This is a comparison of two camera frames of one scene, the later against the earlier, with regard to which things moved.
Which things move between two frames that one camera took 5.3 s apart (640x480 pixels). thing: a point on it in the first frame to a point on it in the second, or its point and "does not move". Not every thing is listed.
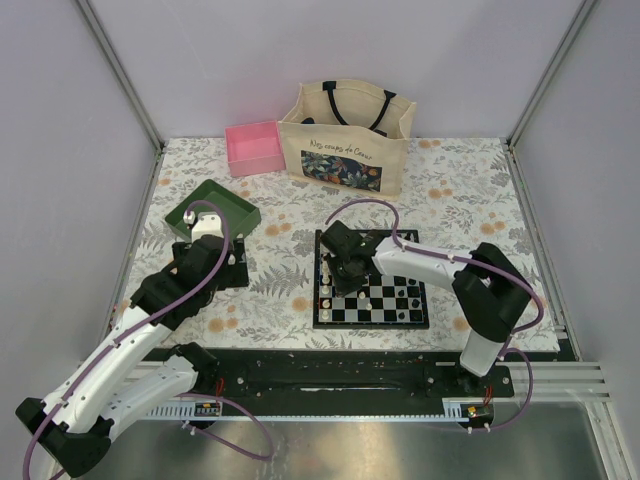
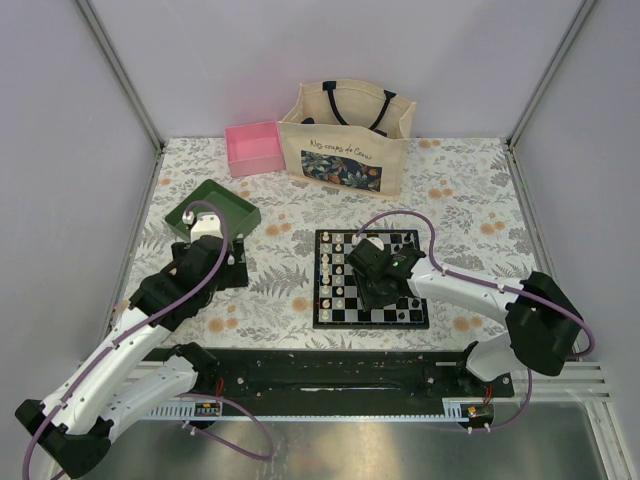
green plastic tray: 241,214 does not move
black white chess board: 380,303 does not move
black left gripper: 235,274 does not move
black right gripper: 343,288 to 368,301
